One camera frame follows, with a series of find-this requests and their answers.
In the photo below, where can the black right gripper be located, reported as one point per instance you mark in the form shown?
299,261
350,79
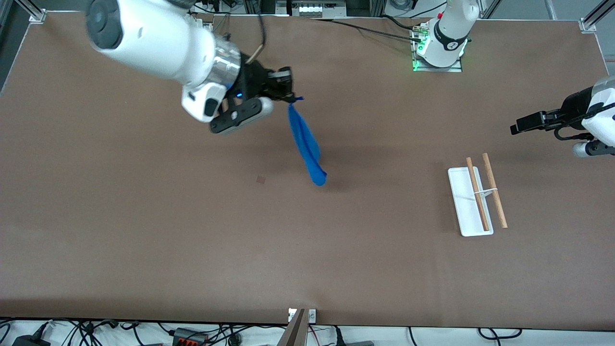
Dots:
253,78

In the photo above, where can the black orange power strip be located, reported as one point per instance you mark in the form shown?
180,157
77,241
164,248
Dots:
190,339

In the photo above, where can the black power adapter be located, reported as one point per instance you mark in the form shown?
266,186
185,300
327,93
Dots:
29,342

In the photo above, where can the aluminium frame profile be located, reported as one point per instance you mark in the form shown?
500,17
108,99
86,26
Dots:
600,12
29,6

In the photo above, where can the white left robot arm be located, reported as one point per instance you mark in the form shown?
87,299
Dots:
451,29

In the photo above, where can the wooden chopsticks pair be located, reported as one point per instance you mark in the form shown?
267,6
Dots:
463,206

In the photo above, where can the electronics box with white connectors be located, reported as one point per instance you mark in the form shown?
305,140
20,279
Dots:
317,9

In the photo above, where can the blue balloon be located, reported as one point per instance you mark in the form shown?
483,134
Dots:
307,144

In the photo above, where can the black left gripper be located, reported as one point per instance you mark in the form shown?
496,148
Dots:
572,106

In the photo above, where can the brown camera stand post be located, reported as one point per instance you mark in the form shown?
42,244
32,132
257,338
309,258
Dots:
294,334

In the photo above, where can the aluminium table edge bracket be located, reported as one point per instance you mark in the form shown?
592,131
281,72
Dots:
312,315

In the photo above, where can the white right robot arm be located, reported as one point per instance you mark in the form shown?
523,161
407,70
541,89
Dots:
153,38

